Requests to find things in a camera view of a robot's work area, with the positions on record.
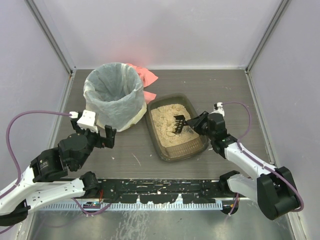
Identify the black litter scoop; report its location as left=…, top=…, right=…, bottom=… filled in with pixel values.
left=173, top=115, right=190, bottom=134

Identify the dark translucent litter box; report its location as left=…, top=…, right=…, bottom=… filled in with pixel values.
left=145, top=93, right=209, bottom=162

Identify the trash bin with white liner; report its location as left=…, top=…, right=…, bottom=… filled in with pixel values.
left=83, top=62, right=147, bottom=132

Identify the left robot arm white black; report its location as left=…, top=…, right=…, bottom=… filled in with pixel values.
left=0, top=123, right=117, bottom=227

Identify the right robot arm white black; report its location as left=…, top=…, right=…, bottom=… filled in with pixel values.
left=185, top=111, right=304, bottom=220

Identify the pink cloth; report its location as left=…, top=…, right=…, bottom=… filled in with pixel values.
left=127, top=63, right=158, bottom=104

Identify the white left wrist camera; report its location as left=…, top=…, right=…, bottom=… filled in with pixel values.
left=76, top=110, right=98, bottom=133

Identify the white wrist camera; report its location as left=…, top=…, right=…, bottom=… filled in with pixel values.
left=76, top=110, right=98, bottom=133
left=212, top=102, right=225, bottom=117

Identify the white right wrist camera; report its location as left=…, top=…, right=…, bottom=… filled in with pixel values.
left=212, top=102, right=225, bottom=117

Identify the left aluminium frame post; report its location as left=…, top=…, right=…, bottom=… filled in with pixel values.
left=24, top=0, right=77, bottom=75

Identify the aluminium frame post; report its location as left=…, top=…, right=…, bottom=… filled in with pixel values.
left=245, top=0, right=291, bottom=74
left=24, top=0, right=77, bottom=75

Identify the white slotted cable duct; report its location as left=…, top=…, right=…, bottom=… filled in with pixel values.
left=41, top=200, right=223, bottom=211

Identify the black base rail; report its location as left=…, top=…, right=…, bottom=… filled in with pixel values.
left=98, top=179, right=223, bottom=205

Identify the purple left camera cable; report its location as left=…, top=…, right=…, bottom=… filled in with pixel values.
left=0, top=110, right=73, bottom=201

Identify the purple camera cable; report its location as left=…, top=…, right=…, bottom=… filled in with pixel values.
left=0, top=110, right=73, bottom=201
left=223, top=101, right=305, bottom=212

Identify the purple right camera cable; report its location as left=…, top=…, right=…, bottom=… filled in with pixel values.
left=223, top=101, right=305, bottom=212

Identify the right aluminium frame post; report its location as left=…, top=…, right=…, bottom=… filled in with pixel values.
left=245, top=0, right=291, bottom=74

